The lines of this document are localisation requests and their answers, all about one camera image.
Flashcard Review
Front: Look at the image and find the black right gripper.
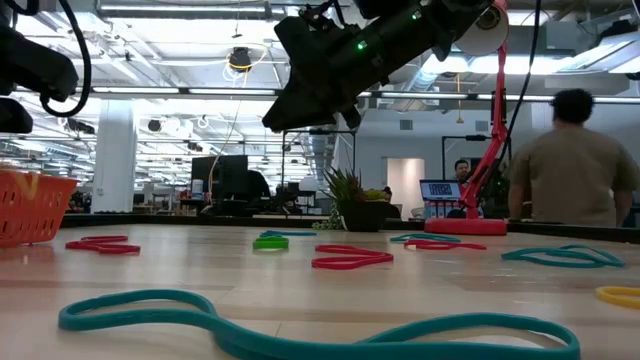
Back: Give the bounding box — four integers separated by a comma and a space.
261, 13, 363, 134

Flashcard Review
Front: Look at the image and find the teal rubber band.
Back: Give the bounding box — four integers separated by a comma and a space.
501, 243, 626, 270
258, 229, 318, 239
389, 232, 462, 245
57, 288, 582, 360

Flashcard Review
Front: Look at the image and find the green rubber band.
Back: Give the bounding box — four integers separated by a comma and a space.
251, 235, 291, 252

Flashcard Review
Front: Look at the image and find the red rubber band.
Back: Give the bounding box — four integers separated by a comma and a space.
311, 243, 395, 272
403, 239, 488, 252
64, 235, 142, 256

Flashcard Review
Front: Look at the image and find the black ceiling device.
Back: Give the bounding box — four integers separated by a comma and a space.
228, 46, 253, 74

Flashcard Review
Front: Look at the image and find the black computer monitor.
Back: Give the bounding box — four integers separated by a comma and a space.
190, 154, 250, 194

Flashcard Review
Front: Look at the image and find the potted succulent plant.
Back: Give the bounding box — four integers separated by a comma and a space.
312, 168, 390, 233

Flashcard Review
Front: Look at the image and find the laptop computer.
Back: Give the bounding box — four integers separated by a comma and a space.
418, 178, 464, 203

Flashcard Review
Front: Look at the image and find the person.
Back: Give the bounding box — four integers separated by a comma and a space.
508, 88, 640, 229
452, 158, 474, 182

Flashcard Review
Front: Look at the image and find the white building column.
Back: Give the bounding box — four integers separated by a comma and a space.
91, 99, 138, 215

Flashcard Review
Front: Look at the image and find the red desk lamp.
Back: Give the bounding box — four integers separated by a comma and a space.
423, 0, 511, 237

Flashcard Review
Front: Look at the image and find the orange plastic basket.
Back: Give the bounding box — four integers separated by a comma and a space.
0, 169, 80, 249

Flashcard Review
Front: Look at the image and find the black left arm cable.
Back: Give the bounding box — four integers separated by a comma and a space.
39, 0, 94, 119

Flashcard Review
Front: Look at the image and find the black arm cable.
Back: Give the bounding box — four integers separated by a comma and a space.
39, 0, 94, 119
498, 0, 544, 169

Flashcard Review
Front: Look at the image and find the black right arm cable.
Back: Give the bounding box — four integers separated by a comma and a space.
498, 0, 544, 169

